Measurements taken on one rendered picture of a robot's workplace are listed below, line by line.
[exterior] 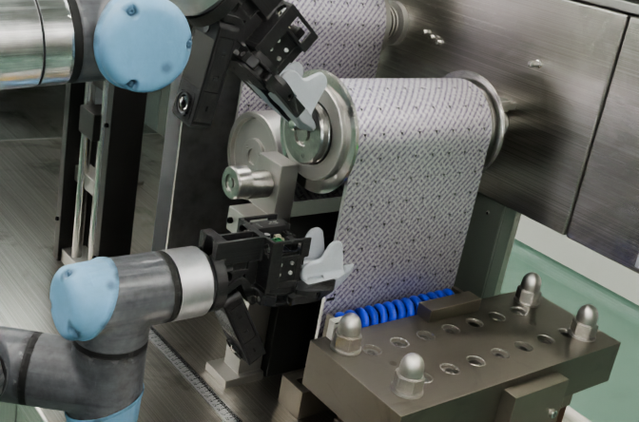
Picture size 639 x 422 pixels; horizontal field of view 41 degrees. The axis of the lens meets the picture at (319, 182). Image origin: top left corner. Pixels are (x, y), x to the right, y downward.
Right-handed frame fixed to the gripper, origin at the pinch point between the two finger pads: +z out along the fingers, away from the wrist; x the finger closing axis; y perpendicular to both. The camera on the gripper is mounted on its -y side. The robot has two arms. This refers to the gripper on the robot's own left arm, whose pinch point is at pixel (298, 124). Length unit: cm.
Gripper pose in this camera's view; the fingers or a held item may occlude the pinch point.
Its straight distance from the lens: 98.1
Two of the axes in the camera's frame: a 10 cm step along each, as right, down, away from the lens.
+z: 5.0, 5.4, 6.8
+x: -5.9, -3.6, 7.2
